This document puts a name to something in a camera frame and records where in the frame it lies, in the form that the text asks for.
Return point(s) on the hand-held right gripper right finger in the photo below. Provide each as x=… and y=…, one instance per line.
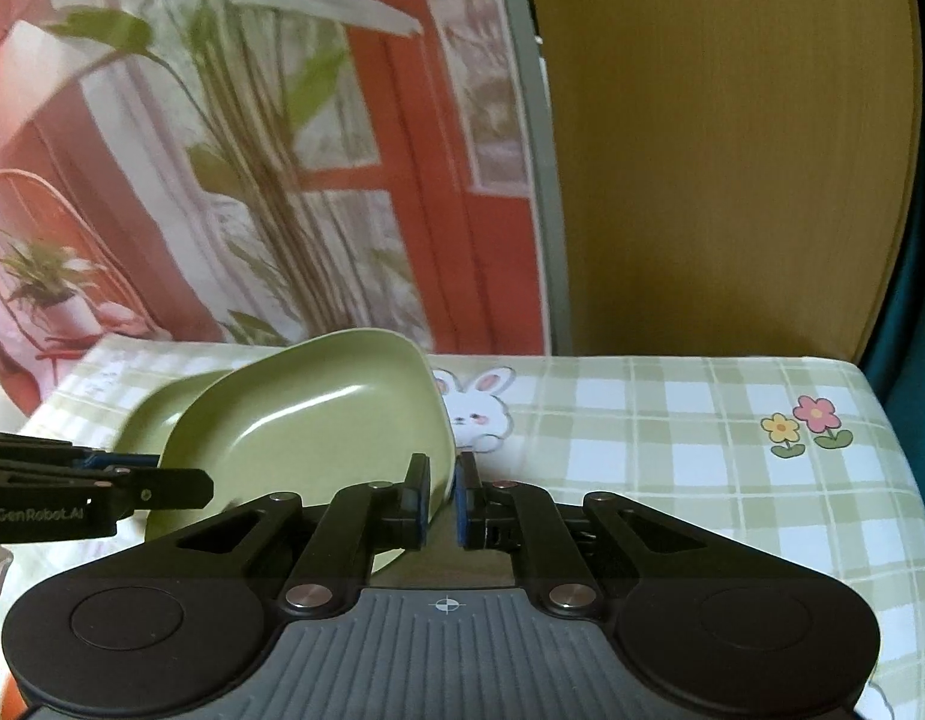
x=461, y=499

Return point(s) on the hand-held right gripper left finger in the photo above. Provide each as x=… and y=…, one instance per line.
x=423, y=499

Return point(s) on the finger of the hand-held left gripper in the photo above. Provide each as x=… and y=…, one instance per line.
x=125, y=459
x=170, y=489

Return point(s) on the green square plate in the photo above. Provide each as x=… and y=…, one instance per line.
x=155, y=420
x=305, y=420

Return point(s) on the green checked tablecloth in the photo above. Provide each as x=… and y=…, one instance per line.
x=657, y=427

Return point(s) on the printed backdrop cloth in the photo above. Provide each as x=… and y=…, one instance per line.
x=402, y=165

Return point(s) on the wooden panel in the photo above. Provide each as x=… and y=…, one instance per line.
x=732, y=165

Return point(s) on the teal curtain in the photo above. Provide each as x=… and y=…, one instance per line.
x=924, y=277

